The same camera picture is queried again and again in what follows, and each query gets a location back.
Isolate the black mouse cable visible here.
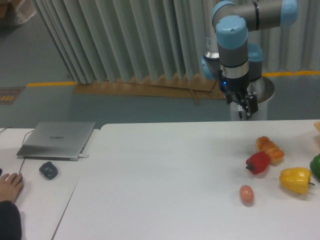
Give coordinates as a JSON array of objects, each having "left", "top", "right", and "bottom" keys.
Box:
[{"left": 0, "top": 127, "right": 35, "bottom": 175}]

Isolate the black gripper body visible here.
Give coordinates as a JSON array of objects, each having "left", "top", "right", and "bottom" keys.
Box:
[{"left": 218, "top": 70, "right": 254, "bottom": 118}]

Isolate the black computer mouse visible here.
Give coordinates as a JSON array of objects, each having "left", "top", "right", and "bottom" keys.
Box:
[{"left": 15, "top": 173, "right": 23, "bottom": 184}]

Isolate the orange bread loaf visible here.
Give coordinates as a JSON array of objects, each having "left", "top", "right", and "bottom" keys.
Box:
[{"left": 255, "top": 136, "right": 285, "bottom": 165}]

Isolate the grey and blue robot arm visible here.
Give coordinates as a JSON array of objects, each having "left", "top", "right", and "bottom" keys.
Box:
[{"left": 201, "top": 0, "right": 298, "bottom": 121}]

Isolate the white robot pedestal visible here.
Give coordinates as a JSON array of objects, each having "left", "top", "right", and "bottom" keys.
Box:
[{"left": 222, "top": 74, "right": 276, "bottom": 122}]

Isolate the grey pleated curtain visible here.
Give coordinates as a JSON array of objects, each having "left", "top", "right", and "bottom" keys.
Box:
[{"left": 33, "top": 0, "right": 320, "bottom": 84}]

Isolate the black small case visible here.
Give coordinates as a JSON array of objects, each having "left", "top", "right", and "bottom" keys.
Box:
[{"left": 39, "top": 161, "right": 59, "bottom": 180}]

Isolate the silver laptop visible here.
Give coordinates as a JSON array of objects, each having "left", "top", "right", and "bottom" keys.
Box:
[{"left": 16, "top": 121, "right": 96, "bottom": 161}]

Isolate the white laptop plug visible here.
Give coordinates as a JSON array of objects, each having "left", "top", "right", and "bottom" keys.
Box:
[{"left": 78, "top": 154, "right": 89, "bottom": 159}]

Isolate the brown egg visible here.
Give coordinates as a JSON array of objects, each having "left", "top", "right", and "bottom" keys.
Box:
[{"left": 239, "top": 185, "right": 254, "bottom": 203}]

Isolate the person's bare hand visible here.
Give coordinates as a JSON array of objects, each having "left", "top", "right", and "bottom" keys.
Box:
[{"left": 0, "top": 173, "right": 24, "bottom": 203}]

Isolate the yellow bell pepper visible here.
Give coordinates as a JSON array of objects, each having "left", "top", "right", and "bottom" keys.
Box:
[{"left": 279, "top": 167, "right": 315, "bottom": 194}]

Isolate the green bell pepper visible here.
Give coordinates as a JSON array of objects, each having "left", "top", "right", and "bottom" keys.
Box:
[{"left": 309, "top": 154, "right": 320, "bottom": 182}]

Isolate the red bell pepper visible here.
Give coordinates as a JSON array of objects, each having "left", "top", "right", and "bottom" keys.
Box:
[{"left": 245, "top": 151, "right": 271, "bottom": 175}]

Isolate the yellow woven basket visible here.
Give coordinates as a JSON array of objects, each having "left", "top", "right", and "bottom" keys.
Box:
[{"left": 313, "top": 121, "right": 320, "bottom": 132}]

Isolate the brown cardboard sheet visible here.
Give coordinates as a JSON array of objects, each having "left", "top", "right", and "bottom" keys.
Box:
[{"left": 73, "top": 80, "right": 225, "bottom": 105}]

